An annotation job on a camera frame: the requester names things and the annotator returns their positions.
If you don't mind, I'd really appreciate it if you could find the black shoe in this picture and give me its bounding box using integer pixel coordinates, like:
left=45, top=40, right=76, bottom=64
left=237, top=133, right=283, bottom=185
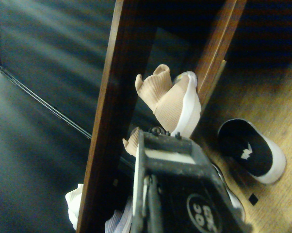
left=217, top=118, right=287, bottom=185

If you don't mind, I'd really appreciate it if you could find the white shoe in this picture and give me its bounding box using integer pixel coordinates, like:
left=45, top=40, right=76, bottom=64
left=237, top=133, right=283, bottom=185
left=65, top=183, right=84, bottom=231

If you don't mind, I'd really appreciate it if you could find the pale lilac shoe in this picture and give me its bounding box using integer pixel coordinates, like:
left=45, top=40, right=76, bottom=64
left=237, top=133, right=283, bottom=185
left=104, top=198, right=133, bottom=233

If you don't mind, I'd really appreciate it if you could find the brown shoe rack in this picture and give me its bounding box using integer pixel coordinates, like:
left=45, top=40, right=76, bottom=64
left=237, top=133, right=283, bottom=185
left=75, top=0, right=248, bottom=233

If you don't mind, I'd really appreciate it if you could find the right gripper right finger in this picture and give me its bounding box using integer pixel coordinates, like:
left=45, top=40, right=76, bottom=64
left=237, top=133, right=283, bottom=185
left=132, top=126, right=255, bottom=233

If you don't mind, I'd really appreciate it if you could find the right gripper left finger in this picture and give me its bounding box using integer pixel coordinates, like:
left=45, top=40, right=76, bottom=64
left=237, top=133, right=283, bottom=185
left=131, top=155, right=142, bottom=217

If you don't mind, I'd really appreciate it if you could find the curtain stand pole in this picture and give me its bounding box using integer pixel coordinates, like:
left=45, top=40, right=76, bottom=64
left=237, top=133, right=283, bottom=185
left=0, top=66, right=93, bottom=140

